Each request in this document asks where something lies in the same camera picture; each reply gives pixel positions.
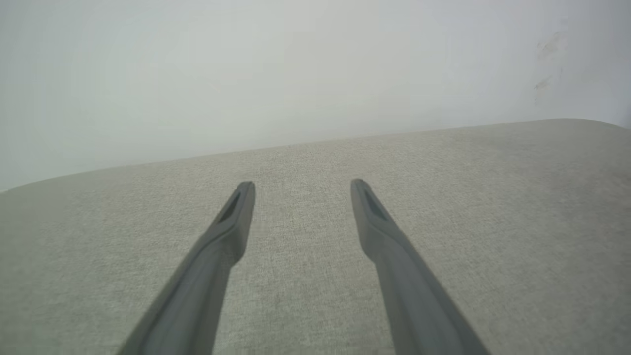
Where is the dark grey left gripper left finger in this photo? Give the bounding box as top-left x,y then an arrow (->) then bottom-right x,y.
115,180 -> 256,355

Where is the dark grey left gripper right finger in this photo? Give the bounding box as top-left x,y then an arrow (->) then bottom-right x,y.
350,178 -> 492,355

